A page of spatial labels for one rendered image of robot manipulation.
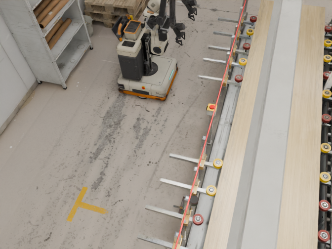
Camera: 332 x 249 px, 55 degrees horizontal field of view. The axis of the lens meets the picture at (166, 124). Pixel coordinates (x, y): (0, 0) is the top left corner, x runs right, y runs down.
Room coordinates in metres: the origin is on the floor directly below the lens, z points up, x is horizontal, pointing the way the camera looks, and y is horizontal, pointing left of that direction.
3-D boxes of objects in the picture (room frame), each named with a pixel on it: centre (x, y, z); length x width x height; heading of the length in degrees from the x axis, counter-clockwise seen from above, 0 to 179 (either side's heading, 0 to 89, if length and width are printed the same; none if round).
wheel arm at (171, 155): (1.33, -0.21, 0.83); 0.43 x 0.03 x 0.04; 68
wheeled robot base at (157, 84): (3.10, 0.17, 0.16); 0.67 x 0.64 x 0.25; 68
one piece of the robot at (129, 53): (3.14, 0.26, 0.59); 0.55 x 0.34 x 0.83; 158
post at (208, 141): (1.59, -0.38, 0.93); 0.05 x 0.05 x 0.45; 68
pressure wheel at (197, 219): (0.81, -0.17, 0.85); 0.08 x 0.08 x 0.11
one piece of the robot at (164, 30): (3.00, -0.10, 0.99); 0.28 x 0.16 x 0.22; 158
